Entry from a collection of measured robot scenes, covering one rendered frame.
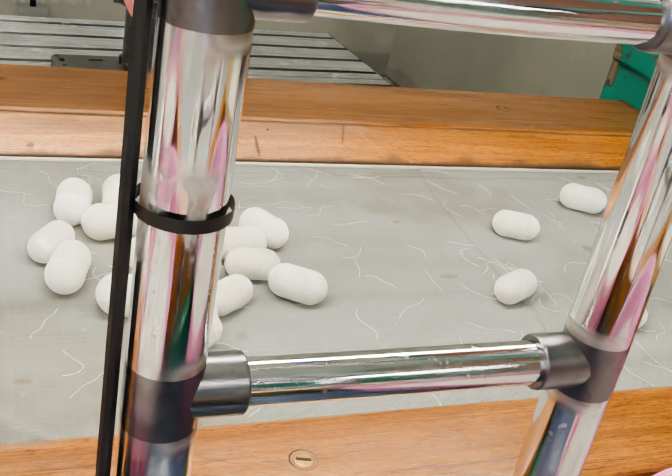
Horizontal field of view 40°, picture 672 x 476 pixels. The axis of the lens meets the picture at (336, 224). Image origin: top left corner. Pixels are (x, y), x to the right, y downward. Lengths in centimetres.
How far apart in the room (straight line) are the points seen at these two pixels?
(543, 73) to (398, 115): 163
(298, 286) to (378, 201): 16
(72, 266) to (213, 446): 15
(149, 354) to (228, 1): 10
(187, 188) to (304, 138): 46
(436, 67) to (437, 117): 202
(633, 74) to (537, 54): 144
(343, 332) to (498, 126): 33
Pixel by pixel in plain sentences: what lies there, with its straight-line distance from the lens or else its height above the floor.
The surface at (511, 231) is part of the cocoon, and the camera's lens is 63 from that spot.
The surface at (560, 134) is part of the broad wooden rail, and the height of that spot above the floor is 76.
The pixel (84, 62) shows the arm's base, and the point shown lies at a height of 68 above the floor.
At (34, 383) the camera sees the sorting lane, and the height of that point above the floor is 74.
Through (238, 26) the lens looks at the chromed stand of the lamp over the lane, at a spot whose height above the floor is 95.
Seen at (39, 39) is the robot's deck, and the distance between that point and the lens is 110.
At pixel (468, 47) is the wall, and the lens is 264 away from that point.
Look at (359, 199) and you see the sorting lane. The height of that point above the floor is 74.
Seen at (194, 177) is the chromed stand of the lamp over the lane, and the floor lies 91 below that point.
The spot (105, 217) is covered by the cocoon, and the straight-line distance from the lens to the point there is 53.
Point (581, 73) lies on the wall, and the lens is 225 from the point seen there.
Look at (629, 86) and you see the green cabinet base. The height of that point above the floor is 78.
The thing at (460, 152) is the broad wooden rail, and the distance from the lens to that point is 74.
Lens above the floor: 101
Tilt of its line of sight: 27 degrees down
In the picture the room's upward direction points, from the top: 12 degrees clockwise
